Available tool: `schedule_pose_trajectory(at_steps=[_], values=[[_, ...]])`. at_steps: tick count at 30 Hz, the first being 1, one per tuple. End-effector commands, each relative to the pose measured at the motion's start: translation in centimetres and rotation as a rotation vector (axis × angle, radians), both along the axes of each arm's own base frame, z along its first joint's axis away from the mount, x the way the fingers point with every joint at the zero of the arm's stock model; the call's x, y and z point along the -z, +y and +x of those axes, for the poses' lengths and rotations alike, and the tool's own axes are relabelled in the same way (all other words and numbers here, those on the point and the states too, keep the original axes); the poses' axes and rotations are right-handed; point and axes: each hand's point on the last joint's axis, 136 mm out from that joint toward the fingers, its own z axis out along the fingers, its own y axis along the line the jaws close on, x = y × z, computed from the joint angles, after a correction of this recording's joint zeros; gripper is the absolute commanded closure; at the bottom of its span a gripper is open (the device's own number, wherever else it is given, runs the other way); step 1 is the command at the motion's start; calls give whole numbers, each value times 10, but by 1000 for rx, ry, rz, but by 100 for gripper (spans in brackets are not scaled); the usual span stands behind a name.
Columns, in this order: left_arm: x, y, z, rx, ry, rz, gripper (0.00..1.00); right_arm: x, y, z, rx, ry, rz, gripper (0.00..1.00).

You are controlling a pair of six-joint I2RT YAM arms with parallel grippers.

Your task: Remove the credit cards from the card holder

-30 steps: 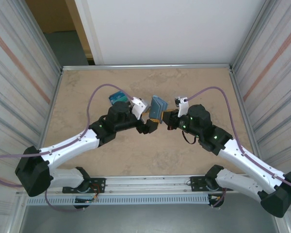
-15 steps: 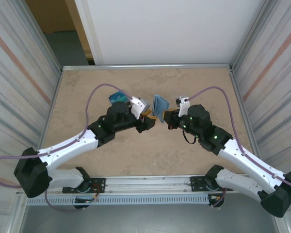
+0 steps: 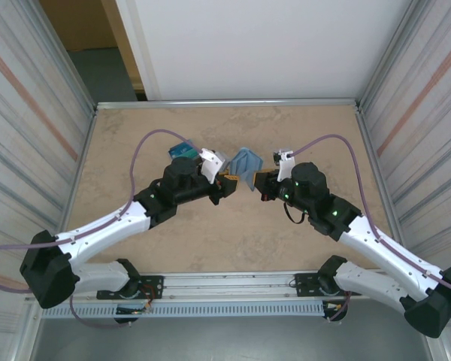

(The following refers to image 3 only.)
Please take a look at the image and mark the blue credit card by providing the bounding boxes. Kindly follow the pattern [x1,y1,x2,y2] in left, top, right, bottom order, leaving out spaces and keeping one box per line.
[168,141,195,157]

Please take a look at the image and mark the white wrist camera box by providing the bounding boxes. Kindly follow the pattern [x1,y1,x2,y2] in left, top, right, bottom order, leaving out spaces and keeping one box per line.
[198,148,230,185]
[273,149,296,180]

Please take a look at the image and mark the teal credit card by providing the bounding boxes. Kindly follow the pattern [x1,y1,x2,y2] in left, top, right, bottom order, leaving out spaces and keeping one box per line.
[174,147,202,161]

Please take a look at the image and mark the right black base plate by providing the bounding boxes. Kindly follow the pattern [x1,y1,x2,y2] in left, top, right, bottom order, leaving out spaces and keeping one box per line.
[295,271,363,298]

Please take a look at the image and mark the grey slotted cable duct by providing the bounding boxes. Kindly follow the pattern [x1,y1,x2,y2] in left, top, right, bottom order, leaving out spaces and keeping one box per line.
[40,302,326,320]

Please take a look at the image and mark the white door frame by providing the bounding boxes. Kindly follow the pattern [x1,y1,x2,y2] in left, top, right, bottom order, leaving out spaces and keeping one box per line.
[114,0,162,102]

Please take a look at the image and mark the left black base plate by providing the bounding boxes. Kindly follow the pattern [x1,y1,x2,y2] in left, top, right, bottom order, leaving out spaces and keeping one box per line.
[96,275,165,301]

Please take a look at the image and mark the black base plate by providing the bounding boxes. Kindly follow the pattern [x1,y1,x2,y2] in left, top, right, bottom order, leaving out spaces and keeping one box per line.
[295,271,363,298]
[96,275,165,301]

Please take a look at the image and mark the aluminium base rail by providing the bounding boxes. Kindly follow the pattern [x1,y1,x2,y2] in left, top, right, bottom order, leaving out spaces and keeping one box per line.
[24,268,435,304]

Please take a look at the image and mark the small circuit board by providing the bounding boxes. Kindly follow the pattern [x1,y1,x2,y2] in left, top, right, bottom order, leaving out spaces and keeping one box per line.
[116,305,153,315]

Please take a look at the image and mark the blue card wallet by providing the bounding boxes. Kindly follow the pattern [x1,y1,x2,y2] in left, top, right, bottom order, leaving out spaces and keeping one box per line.
[231,147,265,192]

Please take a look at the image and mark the aluminium table edge rail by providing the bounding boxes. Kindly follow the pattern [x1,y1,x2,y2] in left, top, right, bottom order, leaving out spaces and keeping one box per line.
[95,98,362,111]

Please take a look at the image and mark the red wire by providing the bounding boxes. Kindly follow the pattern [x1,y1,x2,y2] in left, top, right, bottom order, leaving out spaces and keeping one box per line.
[141,284,162,302]

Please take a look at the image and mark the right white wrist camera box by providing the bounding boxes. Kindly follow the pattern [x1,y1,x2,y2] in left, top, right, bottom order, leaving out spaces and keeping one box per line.
[273,149,296,180]

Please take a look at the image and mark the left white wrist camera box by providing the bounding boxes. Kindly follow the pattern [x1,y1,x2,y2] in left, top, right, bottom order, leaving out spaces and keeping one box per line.
[198,148,230,185]

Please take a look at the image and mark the aluminium side rail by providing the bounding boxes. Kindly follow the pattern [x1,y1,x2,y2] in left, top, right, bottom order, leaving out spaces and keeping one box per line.
[355,105,410,268]
[52,107,98,274]

